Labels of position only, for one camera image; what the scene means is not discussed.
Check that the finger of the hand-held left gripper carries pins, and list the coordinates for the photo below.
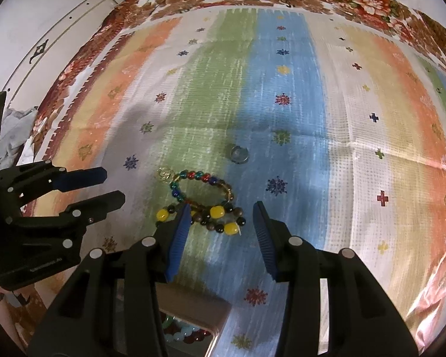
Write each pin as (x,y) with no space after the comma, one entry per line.
(100,202)
(81,177)

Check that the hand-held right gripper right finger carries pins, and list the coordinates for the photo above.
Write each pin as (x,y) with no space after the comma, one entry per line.
(265,238)

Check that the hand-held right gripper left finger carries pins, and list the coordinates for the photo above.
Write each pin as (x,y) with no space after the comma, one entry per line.
(178,238)

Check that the metal tin box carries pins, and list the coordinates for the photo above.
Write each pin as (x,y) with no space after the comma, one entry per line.
(193,306)

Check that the grey crumpled cloth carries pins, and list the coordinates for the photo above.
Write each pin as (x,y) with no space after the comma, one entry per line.
(15,126)

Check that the striped pastel mat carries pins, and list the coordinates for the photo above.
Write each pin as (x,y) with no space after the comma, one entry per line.
(301,119)

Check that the white bed headboard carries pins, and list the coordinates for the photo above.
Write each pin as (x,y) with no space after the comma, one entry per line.
(41,37)

